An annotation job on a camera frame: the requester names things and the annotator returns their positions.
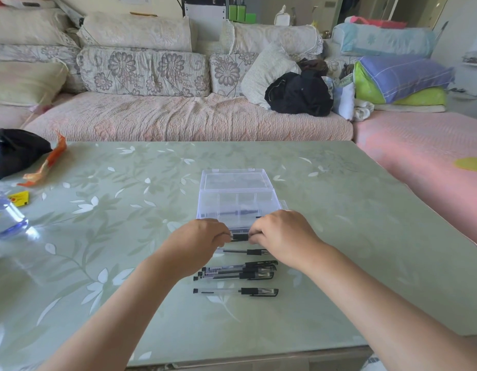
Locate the person's left hand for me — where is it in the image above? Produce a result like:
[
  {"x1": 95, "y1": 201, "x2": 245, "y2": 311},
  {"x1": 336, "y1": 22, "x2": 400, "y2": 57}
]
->
[{"x1": 155, "y1": 218, "x2": 232, "y2": 281}]

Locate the person's right hand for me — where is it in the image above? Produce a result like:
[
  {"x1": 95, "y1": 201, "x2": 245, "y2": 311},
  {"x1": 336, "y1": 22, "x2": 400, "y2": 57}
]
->
[{"x1": 248, "y1": 210, "x2": 330, "y2": 272}]

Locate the light blue bolster pillow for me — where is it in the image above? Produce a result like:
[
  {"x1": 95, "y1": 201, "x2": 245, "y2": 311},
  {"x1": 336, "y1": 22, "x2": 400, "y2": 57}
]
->
[{"x1": 332, "y1": 23, "x2": 437, "y2": 58}]

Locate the person's left forearm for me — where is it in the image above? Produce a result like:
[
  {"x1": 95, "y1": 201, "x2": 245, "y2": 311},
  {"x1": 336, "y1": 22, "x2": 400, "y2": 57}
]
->
[{"x1": 37, "y1": 257, "x2": 179, "y2": 371}]

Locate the cream sofa bolster cushion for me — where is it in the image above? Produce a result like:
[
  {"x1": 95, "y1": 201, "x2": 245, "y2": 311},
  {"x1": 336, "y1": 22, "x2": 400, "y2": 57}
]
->
[
  {"x1": 77, "y1": 11, "x2": 194, "y2": 53},
  {"x1": 0, "y1": 5, "x2": 81, "y2": 49},
  {"x1": 219, "y1": 20, "x2": 324, "y2": 60}
]

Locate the white tissue pack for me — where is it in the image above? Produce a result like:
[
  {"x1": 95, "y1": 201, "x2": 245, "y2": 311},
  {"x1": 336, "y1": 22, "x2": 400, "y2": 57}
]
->
[{"x1": 273, "y1": 4, "x2": 292, "y2": 27}]

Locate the black plastic bag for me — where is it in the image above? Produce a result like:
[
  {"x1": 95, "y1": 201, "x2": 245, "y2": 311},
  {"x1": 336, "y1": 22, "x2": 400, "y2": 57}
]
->
[{"x1": 0, "y1": 128, "x2": 53, "y2": 182}]

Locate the white device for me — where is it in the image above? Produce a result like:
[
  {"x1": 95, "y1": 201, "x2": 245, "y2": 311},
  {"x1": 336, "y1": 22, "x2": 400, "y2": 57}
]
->
[{"x1": 0, "y1": 0, "x2": 57, "y2": 9}]

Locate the clear plastic storage box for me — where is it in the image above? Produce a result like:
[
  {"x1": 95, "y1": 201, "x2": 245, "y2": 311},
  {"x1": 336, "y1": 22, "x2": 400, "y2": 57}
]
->
[{"x1": 196, "y1": 168, "x2": 288, "y2": 232}]

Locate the white towel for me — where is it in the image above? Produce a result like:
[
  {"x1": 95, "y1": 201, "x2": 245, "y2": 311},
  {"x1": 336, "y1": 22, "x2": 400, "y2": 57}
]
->
[{"x1": 353, "y1": 98, "x2": 375, "y2": 122}]

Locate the pink quilted sofa seat cover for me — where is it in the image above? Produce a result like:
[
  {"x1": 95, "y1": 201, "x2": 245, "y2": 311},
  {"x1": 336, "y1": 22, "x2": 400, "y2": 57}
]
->
[{"x1": 24, "y1": 91, "x2": 354, "y2": 142}]

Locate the grey table frame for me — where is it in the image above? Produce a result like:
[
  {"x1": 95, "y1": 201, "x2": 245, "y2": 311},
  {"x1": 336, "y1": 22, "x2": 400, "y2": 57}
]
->
[{"x1": 124, "y1": 345, "x2": 374, "y2": 371}]

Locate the yellow round item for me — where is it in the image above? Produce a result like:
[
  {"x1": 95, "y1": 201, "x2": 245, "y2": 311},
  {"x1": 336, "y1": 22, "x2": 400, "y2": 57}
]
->
[{"x1": 454, "y1": 157, "x2": 477, "y2": 173}]

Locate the orange snack wrapper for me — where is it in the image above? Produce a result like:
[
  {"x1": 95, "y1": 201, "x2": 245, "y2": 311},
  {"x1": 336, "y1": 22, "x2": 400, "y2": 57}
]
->
[{"x1": 17, "y1": 131, "x2": 67, "y2": 188}]

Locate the person's right forearm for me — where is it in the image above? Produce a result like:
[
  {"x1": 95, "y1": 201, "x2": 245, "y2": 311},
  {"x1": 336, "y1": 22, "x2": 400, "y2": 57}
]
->
[{"x1": 306, "y1": 243, "x2": 477, "y2": 371}]

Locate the clear water bottle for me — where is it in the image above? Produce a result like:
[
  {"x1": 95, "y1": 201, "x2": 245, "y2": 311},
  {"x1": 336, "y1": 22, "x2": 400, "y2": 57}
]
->
[{"x1": 0, "y1": 181, "x2": 30, "y2": 240}]

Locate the pale pink sofa seat cover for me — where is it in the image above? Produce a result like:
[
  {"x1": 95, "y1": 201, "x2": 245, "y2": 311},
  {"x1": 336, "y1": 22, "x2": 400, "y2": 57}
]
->
[{"x1": 0, "y1": 103, "x2": 40, "y2": 130}]

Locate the white cabinet with black frame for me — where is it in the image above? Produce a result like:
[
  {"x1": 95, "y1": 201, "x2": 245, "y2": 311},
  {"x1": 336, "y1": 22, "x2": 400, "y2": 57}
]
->
[{"x1": 182, "y1": 0, "x2": 228, "y2": 41}]

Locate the pale yellow pillow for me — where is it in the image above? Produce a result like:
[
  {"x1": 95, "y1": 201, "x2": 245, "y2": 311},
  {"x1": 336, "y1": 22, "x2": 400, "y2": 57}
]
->
[{"x1": 0, "y1": 60, "x2": 69, "y2": 108}]

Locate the white textured pillow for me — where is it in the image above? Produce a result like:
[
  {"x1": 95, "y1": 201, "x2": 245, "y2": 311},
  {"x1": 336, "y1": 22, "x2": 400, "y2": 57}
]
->
[{"x1": 241, "y1": 42, "x2": 302, "y2": 111}]

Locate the salmon pink sofa seat cover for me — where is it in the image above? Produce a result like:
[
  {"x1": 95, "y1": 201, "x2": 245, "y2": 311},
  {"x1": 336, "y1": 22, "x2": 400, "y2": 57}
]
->
[{"x1": 353, "y1": 110, "x2": 477, "y2": 251}]

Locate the floral sofa back cushion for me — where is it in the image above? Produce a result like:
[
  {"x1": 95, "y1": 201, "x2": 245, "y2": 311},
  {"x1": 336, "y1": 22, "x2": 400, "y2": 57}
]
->
[
  {"x1": 0, "y1": 43, "x2": 86, "y2": 94},
  {"x1": 209, "y1": 53, "x2": 261, "y2": 98},
  {"x1": 325, "y1": 56, "x2": 357, "y2": 80},
  {"x1": 77, "y1": 46, "x2": 211, "y2": 98}
]

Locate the brown garment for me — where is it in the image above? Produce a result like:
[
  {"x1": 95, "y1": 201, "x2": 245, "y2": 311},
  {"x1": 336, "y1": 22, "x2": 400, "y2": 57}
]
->
[{"x1": 297, "y1": 58, "x2": 329, "y2": 76}]

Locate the pile of black gel pens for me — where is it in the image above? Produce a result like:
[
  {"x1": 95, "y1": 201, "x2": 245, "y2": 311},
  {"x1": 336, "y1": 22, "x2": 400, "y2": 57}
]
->
[{"x1": 193, "y1": 260, "x2": 280, "y2": 282}]

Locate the yellow tag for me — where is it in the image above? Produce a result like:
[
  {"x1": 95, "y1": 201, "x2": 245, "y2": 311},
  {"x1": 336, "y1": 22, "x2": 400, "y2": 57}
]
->
[{"x1": 8, "y1": 190, "x2": 30, "y2": 207}]

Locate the black clothing bundle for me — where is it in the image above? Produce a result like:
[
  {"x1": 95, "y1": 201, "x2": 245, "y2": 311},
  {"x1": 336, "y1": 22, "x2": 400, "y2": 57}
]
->
[{"x1": 264, "y1": 70, "x2": 335, "y2": 117}]

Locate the white and blue cloth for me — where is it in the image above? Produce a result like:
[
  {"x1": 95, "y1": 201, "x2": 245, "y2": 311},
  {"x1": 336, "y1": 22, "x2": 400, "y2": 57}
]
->
[{"x1": 325, "y1": 76, "x2": 356, "y2": 122}]

